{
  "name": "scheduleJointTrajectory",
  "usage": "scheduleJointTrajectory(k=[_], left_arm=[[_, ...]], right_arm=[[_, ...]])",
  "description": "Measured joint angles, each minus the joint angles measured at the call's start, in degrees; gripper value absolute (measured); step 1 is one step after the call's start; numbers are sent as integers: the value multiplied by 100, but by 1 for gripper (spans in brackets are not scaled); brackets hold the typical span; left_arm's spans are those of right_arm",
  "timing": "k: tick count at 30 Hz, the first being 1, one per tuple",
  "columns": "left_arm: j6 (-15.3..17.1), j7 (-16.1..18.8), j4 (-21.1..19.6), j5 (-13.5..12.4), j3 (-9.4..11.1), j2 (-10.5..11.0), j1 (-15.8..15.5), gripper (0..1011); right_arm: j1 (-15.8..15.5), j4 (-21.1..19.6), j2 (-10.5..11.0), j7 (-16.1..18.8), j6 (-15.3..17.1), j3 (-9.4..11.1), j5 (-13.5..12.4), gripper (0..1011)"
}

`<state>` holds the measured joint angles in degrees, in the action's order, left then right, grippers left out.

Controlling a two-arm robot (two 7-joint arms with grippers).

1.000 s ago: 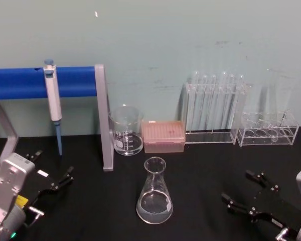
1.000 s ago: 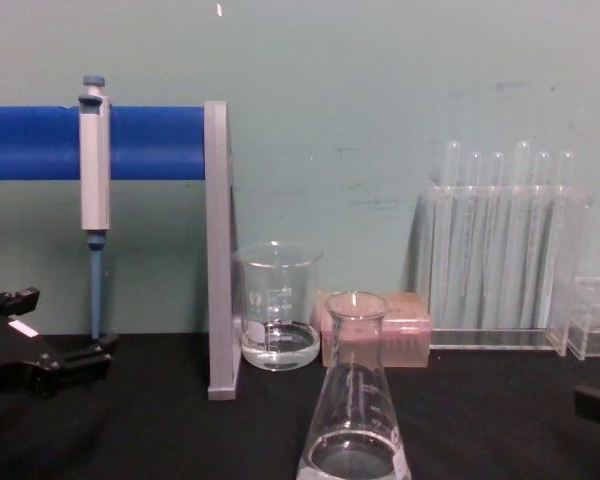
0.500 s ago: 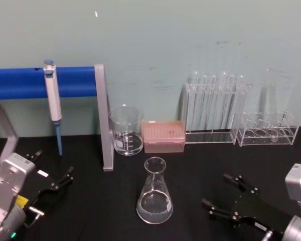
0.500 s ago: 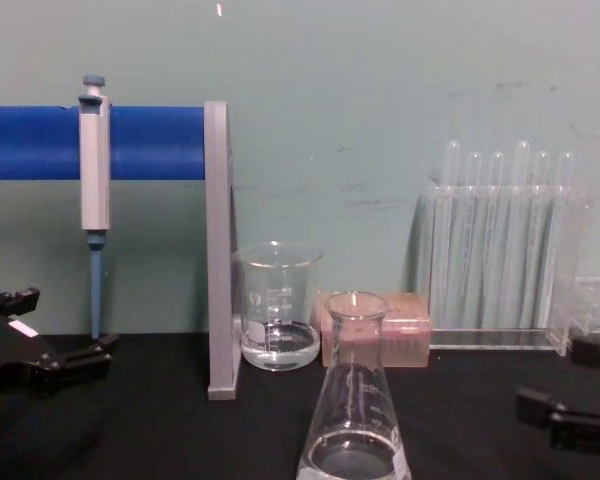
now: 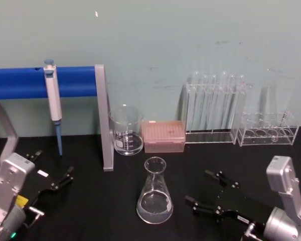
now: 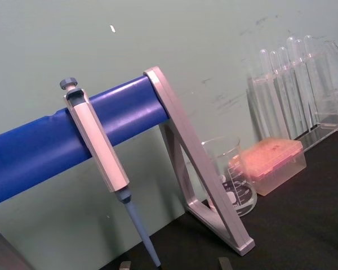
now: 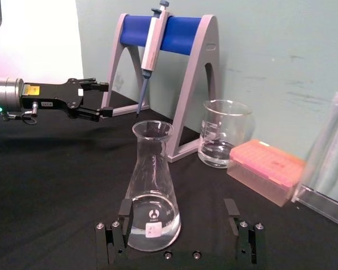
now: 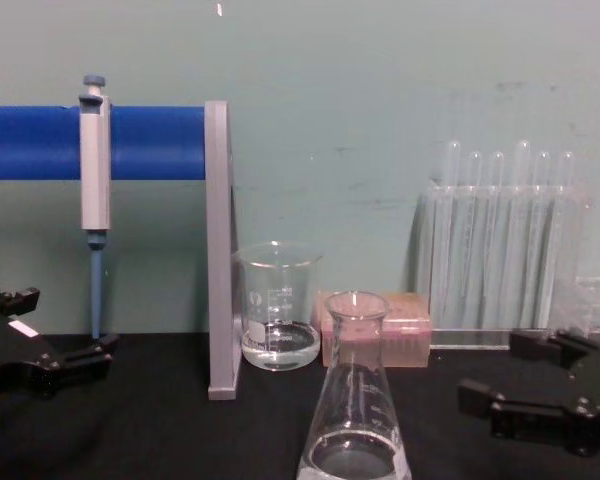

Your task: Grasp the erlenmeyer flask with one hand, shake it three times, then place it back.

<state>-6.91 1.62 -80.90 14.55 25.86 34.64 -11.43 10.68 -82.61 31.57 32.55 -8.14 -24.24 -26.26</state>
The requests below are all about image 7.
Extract tall clear acrylic tube rack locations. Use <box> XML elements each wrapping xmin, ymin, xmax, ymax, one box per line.
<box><xmin>291</xmin><ymin>89</ymin><xmax>338</xmax><ymax>228</ymax></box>

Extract black table cloth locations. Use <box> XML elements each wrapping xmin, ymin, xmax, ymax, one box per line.
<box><xmin>0</xmin><ymin>89</ymin><xmax>338</xmax><ymax>270</ymax></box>

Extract grey pipette stand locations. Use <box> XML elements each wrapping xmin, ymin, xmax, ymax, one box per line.
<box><xmin>101</xmin><ymin>12</ymin><xmax>221</xmax><ymax>163</ymax></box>

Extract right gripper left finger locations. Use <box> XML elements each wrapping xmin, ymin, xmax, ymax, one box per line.
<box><xmin>95</xmin><ymin>199</ymin><xmax>133</xmax><ymax>265</ymax></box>

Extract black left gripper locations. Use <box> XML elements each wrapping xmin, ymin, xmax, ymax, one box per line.
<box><xmin>21</xmin><ymin>78</ymin><xmax>114</xmax><ymax>122</ymax></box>

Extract glass beaker with water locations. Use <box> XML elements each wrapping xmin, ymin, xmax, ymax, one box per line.
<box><xmin>197</xmin><ymin>99</ymin><xmax>254</xmax><ymax>169</ymax></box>

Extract pink pipette tip box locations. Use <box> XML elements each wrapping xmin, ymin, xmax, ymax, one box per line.
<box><xmin>226</xmin><ymin>139</ymin><xmax>306</xmax><ymax>208</ymax></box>

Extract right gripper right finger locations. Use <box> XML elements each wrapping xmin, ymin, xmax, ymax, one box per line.
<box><xmin>224</xmin><ymin>198</ymin><xmax>266</xmax><ymax>264</ymax></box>

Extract glass conical flask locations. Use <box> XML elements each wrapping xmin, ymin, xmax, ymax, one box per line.
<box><xmin>126</xmin><ymin>120</ymin><xmax>183</xmax><ymax>252</ymax></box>

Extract grey and blue pipette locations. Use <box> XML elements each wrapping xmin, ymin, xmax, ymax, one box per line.
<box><xmin>135</xmin><ymin>0</ymin><xmax>170</xmax><ymax>118</ymax></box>

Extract thin dark gripper cable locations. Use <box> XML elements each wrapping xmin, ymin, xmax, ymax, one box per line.
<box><xmin>2</xmin><ymin>101</ymin><xmax>39</xmax><ymax>125</ymax></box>

